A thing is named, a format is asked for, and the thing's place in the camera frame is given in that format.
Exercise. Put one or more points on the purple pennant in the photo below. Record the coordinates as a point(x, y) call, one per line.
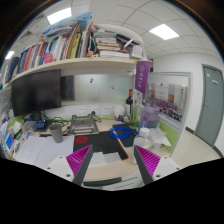
point(142, 76)

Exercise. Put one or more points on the white paper sheets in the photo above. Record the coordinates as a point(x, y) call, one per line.
point(40, 150)

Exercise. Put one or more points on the purple water pitcher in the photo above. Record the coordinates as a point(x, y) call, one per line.
point(150, 116)

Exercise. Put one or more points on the white jar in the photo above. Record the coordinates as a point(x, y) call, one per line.
point(119, 111)

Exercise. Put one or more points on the black computer monitor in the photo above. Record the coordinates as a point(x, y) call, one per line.
point(36, 91)

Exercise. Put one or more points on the ceiling lights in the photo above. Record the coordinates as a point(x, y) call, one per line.
point(163, 31)

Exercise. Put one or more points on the green translucent cup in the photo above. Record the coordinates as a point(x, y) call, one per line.
point(135, 116)

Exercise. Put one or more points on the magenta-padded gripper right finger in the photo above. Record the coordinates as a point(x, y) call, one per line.
point(165, 166)

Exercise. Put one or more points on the group photo poster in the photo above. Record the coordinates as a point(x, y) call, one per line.
point(166, 103)

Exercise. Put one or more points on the flat round red coaster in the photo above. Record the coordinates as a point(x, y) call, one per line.
point(81, 140)

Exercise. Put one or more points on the dark blue pad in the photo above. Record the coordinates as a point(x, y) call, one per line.
point(128, 141)

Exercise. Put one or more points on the grey ribbed cup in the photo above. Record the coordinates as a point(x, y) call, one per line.
point(56, 134)

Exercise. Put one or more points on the dark wine bottle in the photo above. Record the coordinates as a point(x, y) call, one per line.
point(129, 103)

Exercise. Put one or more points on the white wall socket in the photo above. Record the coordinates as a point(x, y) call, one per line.
point(81, 111)
point(94, 110)
point(106, 110)

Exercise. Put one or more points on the clear plastic box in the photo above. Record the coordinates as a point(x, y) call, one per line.
point(28, 127)

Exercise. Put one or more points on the grey door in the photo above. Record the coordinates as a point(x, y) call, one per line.
point(210, 103)

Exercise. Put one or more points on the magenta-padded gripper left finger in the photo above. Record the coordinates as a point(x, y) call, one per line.
point(59, 166)

